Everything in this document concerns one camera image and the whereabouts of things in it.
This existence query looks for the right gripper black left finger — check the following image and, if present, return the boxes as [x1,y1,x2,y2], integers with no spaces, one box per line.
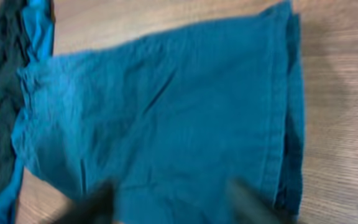
[52,182,114,224]

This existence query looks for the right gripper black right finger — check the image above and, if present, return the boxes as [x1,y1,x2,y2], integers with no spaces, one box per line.
[227,179,291,224]

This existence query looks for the dark blue denim shorts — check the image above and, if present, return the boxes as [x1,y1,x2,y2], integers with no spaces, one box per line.
[12,1,305,223]

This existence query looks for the teal blue garment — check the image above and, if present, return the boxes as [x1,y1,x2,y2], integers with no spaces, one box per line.
[0,0,55,224]

